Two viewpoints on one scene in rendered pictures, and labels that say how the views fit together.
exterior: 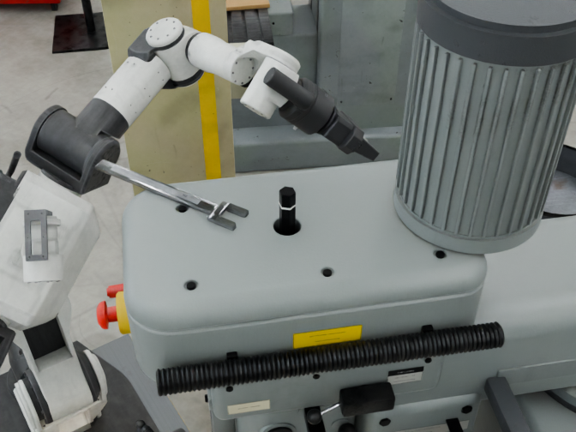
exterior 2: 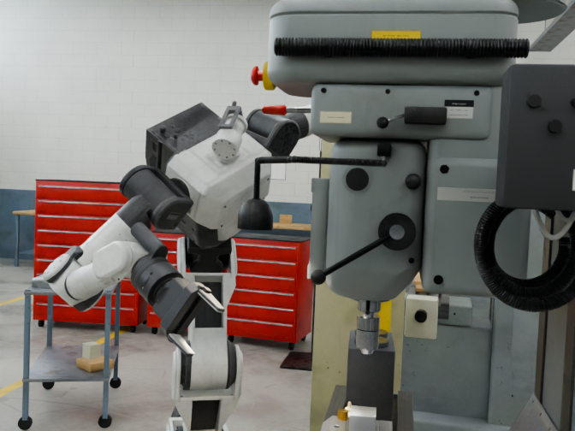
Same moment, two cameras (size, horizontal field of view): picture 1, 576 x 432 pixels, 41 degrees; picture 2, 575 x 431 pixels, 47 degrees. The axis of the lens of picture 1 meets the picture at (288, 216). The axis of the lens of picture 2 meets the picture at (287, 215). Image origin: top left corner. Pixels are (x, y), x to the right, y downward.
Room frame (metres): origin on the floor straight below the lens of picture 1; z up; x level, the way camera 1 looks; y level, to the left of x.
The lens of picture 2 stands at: (-0.59, -0.30, 1.54)
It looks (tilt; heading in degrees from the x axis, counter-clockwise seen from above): 3 degrees down; 20
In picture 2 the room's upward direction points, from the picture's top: 2 degrees clockwise
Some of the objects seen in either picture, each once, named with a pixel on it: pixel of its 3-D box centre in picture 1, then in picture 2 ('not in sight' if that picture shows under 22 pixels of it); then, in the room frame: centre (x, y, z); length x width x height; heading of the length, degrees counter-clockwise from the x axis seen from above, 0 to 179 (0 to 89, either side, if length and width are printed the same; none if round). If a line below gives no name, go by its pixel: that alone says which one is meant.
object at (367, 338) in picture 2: not in sight; (367, 333); (0.75, 0.00, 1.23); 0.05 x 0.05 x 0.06
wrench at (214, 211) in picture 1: (166, 190); not in sight; (0.82, 0.17, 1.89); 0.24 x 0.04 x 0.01; 60
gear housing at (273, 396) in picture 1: (314, 324); (399, 117); (0.76, -0.04, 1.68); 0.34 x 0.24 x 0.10; 100
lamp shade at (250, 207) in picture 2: not in sight; (255, 213); (0.65, 0.22, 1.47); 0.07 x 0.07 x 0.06
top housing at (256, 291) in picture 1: (297, 266); (388, 52); (0.75, -0.01, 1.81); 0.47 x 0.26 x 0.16; 100
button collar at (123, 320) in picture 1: (126, 312); (269, 75); (0.71, 0.23, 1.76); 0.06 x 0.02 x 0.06; 10
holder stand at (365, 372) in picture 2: not in sight; (370, 371); (1.16, 0.08, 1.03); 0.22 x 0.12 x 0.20; 13
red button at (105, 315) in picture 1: (109, 314); (258, 75); (0.71, 0.25, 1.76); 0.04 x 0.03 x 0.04; 10
